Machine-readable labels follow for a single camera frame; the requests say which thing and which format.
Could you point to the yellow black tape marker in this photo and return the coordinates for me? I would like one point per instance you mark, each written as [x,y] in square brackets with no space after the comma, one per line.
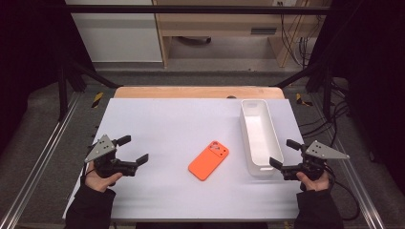
[97,99]
[301,99]

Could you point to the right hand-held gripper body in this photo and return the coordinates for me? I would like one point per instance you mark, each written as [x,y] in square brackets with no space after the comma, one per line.
[321,152]

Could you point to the person's right hand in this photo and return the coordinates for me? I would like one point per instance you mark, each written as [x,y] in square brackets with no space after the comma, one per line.
[315,185]

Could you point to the wooden table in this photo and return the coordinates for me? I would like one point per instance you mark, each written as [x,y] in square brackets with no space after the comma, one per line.
[197,92]

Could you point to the black horizontal bar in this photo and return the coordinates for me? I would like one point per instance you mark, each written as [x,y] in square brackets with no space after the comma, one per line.
[191,9]

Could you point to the person's left hand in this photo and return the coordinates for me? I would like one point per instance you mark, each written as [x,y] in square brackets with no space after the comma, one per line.
[97,183]

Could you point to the aluminium floor rail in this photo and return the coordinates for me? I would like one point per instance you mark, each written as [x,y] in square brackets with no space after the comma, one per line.
[356,178]
[38,162]

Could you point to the dark curtain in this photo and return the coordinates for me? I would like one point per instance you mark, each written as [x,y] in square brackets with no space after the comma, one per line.
[375,63]
[28,47]

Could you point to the black metal stand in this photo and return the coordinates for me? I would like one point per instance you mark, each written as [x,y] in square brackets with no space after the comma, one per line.
[326,89]
[62,92]

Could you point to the orange phone case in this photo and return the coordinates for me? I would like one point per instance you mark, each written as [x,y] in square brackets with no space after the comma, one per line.
[207,162]

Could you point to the white cabinet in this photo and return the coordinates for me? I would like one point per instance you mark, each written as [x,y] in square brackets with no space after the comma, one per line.
[117,35]

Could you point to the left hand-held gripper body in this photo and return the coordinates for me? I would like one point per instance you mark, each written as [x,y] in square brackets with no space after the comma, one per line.
[101,149]

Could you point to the white plastic bin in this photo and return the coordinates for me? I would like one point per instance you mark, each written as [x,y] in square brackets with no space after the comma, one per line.
[259,136]

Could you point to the light wooden desk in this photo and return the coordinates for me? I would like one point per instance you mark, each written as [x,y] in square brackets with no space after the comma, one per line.
[219,24]

